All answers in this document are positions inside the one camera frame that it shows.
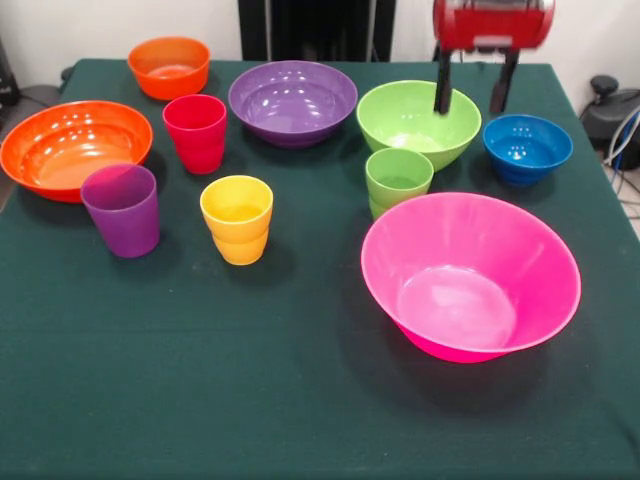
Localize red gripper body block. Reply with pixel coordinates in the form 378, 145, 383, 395
432, 0, 556, 53

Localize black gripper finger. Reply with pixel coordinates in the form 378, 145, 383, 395
489, 47, 520, 114
433, 48, 454, 115

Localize green cup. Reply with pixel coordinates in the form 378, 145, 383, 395
364, 147, 435, 221

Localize pink bowl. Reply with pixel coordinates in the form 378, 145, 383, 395
360, 191, 583, 364

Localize green bowl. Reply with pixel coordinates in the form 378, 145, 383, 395
356, 79, 483, 173

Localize blue bowl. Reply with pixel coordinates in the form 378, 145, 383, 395
482, 114, 574, 188

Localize purple bowl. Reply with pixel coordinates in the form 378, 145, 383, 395
227, 60, 359, 150

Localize yellow cup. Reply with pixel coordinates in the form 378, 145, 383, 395
199, 174, 275, 266

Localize red cup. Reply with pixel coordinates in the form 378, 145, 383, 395
162, 93, 229, 176

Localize small orange bowl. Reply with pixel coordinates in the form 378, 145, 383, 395
127, 36, 211, 102

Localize dark green tablecloth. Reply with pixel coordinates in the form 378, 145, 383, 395
0, 58, 640, 480

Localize purple cup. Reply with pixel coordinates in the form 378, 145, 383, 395
80, 163, 161, 259

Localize large orange bowl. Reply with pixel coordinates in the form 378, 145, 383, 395
0, 99, 154, 204

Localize black pedestal foot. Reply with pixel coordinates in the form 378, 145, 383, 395
19, 67, 76, 106
579, 74, 640, 147

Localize cable bundle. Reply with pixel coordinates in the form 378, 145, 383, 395
602, 107, 640, 219

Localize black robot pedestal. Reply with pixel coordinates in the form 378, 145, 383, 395
238, 0, 396, 62

